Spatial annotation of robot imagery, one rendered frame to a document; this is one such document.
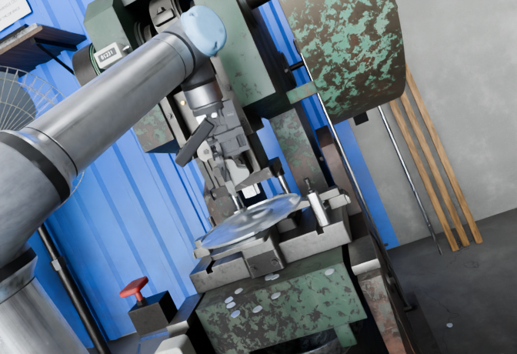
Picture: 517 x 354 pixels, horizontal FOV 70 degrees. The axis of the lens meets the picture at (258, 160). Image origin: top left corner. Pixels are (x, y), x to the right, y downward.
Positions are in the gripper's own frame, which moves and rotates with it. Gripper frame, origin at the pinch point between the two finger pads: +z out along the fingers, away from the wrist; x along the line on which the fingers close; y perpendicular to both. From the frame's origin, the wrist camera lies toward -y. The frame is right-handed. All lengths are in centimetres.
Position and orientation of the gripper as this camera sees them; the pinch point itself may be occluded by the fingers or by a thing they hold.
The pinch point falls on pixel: (231, 192)
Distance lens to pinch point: 83.8
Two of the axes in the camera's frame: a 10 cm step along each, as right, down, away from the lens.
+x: -1.8, -2.1, 9.6
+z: 3.3, 9.1, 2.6
